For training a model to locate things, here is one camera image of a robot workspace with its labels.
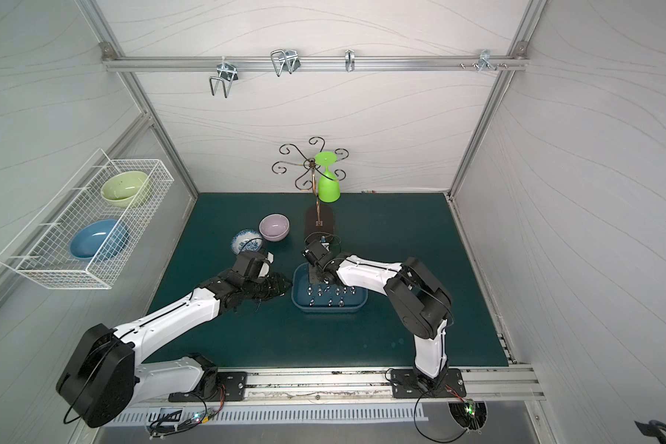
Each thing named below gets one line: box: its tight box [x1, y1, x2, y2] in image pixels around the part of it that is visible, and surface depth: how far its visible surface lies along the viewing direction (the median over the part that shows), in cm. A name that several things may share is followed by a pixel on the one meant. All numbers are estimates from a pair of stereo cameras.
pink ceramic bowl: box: [259, 212, 291, 242], surface depth 106 cm
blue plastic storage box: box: [291, 262, 369, 314], surface depth 91 cm
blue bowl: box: [69, 219, 129, 262], surface depth 64 cm
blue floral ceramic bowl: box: [230, 228, 263, 256], surface depth 103 cm
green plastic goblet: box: [314, 151, 342, 204], surface depth 93 cm
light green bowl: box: [100, 171, 148, 209], surface depth 75 cm
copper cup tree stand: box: [271, 136, 350, 227], surface depth 90 cm
